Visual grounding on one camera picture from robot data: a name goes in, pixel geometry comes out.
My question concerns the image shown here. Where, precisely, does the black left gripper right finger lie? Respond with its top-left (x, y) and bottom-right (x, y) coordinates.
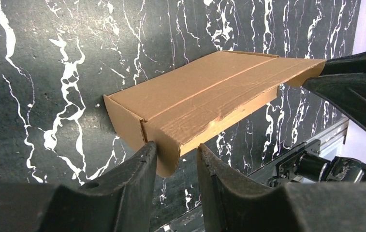
top-left (197, 144), bottom-right (366, 232)

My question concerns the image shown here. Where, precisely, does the brown cardboard box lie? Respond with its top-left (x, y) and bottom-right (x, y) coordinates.
top-left (103, 51), bottom-right (326, 177)

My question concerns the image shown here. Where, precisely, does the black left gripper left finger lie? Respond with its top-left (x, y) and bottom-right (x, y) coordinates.
top-left (0, 142), bottom-right (157, 232)

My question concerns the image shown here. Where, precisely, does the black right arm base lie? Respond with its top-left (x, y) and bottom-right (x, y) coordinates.
top-left (265, 139), bottom-right (366, 188)

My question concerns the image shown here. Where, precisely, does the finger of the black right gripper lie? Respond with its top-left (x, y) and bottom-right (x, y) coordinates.
top-left (303, 73), bottom-right (366, 131)
top-left (320, 51), bottom-right (366, 76)

